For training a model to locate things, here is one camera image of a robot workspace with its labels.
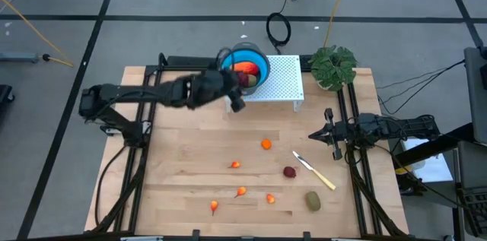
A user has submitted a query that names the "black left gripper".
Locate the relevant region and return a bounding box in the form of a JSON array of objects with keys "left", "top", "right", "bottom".
[{"left": 185, "top": 68, "right": 247, "bottom": 114}]

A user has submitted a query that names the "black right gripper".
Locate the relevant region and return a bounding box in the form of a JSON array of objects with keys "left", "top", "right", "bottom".
[{"left": 308, "top": 107, "right": 357, "bottom": 161}]

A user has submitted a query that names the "blue bowl with grey rim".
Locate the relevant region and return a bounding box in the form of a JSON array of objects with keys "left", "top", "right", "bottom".
[{"left": 218, "top": 42, "right": 272, "bottom": 97}]

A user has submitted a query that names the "white perforated metal shelf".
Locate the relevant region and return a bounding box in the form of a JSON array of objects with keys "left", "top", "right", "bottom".
[{"left": 224, "top": 55, "right": 305, "bottom": 114}]

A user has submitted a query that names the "green plant in white pot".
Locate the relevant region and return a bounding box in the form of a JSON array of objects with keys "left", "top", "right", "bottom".
[{"left": 307, "top": 45, "right": 358, "bottom": 93}]

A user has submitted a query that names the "white paper sheet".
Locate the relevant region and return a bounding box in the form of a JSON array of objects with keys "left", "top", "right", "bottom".
[{"left": 403, "top": 138, "right": 454, "bottom": 183}]

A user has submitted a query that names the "dark computer desk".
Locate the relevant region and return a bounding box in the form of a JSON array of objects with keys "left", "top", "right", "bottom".
[{"left": 452, "top": 140, "right": 487, "bottom": 239}]

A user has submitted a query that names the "large grey monitor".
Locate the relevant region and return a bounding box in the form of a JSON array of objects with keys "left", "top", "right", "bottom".
[{"left": 463, "top": 46, "right": 487, "bottom": 145}]

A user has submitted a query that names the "grey metal foot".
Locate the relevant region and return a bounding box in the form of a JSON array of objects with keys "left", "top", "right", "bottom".
[{"left": 0, "top": 52, "right": 40, "bottom": 64}]

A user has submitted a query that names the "black floor stand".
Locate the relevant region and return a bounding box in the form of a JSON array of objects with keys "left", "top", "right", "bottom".
[{"left": 0, "top": 84, "right": 16, "bottom": 106}]

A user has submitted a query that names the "knife with wooden handle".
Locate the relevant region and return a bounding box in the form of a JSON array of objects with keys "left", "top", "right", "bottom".
[{"left": 291, "top": 151, "right": 337, "bottom": 192}]

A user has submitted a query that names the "coiled black cable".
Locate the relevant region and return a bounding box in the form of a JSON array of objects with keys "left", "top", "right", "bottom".
[{"left": 265, "top": 11, "right": 292, "bottom": 55}]

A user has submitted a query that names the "yellow hanging cable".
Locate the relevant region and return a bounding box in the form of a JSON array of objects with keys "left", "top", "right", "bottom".
[{"left": 323, "top": 0, "right": 354, "bottom": 49}]

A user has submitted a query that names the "yellow floor cable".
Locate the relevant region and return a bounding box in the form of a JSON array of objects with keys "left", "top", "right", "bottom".
[{"left": 0, "top": 0, "right": 75, "bottom": 68}]

